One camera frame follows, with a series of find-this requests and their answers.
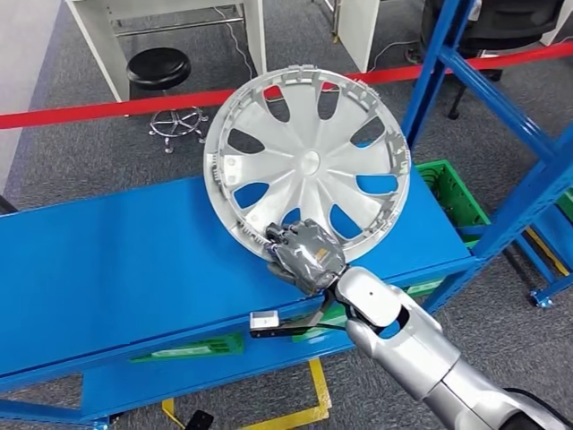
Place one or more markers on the black office chair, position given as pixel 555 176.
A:
pixel 506 18

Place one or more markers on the folded green plastic crate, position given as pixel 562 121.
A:
pixel 215 347
pixel 313 329

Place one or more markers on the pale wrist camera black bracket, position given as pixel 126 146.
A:
pixel 264 320

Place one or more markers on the silver plastic wheel hubcap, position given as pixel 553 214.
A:
pixel 309 163

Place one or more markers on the red barrier belt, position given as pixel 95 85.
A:
pixel 111 108

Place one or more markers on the yellow floor tape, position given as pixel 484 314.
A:
pixel 320 386
pixel 548 250

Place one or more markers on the open green plastic crate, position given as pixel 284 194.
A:
pixel 452 196

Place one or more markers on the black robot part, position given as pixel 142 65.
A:
pixel 199 421

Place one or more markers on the blue metal shelf rack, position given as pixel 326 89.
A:
pixel 555 234
pixel 134 267

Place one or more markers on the black round stool chrome base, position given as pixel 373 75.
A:
pixel 159 66

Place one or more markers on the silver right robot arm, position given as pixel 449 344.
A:
pixel 402 344

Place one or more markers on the white desk with metal bar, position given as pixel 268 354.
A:
pixel 255 35

